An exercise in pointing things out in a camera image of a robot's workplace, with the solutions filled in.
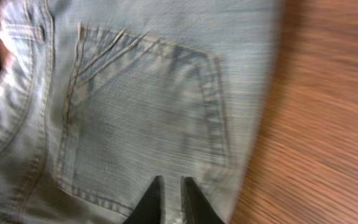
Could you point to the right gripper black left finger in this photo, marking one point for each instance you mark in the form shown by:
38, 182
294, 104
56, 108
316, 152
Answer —
150, 209

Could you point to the light blue denim shorts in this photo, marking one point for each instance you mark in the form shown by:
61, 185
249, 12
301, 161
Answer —
100, 98

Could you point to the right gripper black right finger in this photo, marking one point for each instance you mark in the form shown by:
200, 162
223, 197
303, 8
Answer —
195, 207

